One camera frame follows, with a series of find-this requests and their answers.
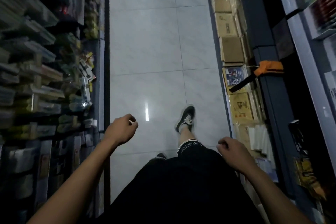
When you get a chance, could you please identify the person's right hand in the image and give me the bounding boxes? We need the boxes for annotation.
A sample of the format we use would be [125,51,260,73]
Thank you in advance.
[216,137,257,173]

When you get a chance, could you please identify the person's left hand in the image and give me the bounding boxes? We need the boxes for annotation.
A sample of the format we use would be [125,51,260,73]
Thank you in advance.
[104,114,139,147]

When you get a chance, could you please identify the person's right forearm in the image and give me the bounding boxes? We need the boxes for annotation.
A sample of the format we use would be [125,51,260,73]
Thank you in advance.
[237,162,313,224]

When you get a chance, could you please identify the person's left forearm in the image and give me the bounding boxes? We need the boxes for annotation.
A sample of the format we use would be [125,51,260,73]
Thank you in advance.
[26,137,120,224]

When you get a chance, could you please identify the stack of white packets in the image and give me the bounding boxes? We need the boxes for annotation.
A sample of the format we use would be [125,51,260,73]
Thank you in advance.
[248,124,274,155]

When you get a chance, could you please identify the person's right leg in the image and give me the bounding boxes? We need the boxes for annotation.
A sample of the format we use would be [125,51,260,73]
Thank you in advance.
[178,124,196,149]

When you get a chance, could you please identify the black sneaker white laces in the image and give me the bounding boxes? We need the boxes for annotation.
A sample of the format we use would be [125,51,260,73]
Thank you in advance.
[174,105,196,134]

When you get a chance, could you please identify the black shorts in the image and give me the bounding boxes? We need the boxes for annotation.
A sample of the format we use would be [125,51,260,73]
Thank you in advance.
[104,138,265,224]

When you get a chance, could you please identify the grey goods shelf unit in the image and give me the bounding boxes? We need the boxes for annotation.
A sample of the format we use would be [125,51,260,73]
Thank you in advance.
[0,0,111,224]

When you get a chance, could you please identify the cluster of small hanging packets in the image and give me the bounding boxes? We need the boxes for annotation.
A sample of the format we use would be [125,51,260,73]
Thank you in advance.
[69,51,96,113]

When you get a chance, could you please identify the blue printed box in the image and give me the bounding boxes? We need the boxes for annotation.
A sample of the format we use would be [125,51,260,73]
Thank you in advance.
[224,66,246,87]

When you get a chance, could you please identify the dark blue shelf unit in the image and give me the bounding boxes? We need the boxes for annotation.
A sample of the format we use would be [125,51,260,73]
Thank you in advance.
[234,0,336,224]

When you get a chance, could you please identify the black packet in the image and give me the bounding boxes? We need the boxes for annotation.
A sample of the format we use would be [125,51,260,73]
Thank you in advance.
[288,120,308,155]

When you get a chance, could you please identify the yellow printed packet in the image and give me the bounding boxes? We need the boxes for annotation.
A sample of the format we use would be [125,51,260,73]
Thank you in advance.
[294,157,327,201]

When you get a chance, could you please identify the row of grey carded goods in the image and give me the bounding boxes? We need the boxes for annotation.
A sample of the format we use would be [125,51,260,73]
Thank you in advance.
[0,127,95,214]

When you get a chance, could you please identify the row of yellow packets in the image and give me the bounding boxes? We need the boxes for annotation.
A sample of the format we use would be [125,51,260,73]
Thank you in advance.
[83,0,101,40]

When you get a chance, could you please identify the row of brown cardboard boxes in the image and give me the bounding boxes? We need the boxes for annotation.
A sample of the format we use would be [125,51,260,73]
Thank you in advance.
[207,0,266,153]

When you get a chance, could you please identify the stacks of flat boxed goods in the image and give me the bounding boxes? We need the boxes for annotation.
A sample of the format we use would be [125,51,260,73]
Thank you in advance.
[0,0,65,138]

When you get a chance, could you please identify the pile of colourful packets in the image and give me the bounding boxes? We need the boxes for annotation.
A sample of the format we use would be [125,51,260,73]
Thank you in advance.
[296,0,336,39]

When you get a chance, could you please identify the orange pouch with black strap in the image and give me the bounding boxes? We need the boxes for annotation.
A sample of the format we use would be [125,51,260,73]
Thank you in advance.
[229,60,285,93]

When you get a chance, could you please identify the grey shelf rail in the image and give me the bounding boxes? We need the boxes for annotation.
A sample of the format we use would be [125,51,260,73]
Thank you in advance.
[272,0,336,177]

